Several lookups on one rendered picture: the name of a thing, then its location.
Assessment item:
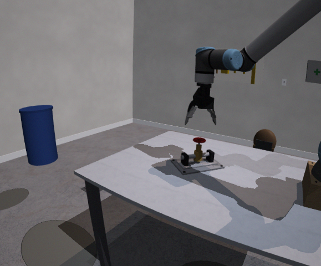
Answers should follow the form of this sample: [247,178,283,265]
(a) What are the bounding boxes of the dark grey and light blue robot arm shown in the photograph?
[195,0,321,182]

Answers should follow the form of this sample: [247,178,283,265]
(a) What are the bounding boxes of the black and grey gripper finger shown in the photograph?
[207,106,216,125]
[185,99,197,125]

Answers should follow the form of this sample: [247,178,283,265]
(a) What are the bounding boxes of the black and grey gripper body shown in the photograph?
[194,83,214,109]

